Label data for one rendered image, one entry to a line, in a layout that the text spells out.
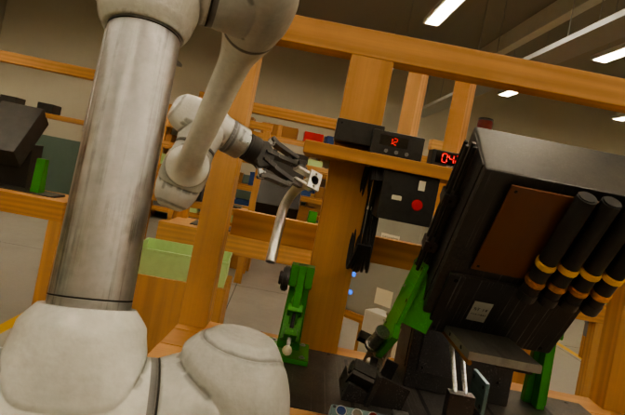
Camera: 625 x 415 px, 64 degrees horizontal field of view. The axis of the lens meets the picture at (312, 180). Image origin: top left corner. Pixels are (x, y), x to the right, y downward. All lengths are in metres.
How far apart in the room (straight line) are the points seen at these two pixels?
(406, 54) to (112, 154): 1.20
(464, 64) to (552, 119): 11.23
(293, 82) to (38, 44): 5.60
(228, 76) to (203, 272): 0.85
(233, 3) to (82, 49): 11.66
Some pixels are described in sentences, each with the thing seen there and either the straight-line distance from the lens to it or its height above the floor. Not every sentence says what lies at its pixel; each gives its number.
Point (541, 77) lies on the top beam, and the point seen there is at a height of 1.89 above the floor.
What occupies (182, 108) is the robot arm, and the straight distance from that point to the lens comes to 1.27.
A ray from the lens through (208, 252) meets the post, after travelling 1.68.
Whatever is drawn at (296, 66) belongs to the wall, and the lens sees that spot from 11.52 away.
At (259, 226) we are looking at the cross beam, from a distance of 1.73.
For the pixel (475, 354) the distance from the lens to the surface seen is 1.18.
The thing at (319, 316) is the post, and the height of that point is 0.99.
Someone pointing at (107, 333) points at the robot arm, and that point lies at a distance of 0.64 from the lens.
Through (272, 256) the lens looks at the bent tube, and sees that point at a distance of 1.44.
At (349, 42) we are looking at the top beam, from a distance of 1.69.
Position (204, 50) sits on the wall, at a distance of 11.72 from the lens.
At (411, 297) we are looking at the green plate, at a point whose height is 1.19.
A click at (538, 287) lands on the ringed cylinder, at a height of 1.29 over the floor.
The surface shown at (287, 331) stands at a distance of 1.48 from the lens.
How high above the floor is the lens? 1.42
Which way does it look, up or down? level
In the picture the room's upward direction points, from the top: 11 degrees clockwise
